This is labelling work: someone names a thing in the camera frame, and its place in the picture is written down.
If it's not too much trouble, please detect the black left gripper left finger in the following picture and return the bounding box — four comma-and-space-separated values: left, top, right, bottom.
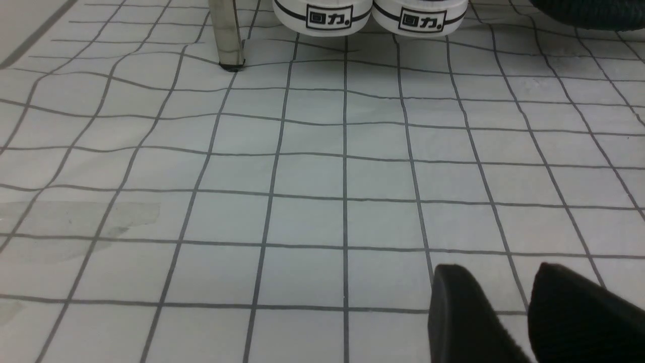
428, 264, 531, 362

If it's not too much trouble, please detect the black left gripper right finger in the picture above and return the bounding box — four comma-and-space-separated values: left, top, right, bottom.
528, 262, 644, 362

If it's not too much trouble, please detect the metal shoe rack leg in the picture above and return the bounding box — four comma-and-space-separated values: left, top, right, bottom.
208, 0, 245, 72

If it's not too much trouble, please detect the dark knitted shoe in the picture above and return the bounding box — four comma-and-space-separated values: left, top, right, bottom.
530, 1, 644, 32

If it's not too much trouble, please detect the white grid-pattern floor cloth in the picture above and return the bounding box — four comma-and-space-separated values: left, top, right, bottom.
1, 1, 644, 362

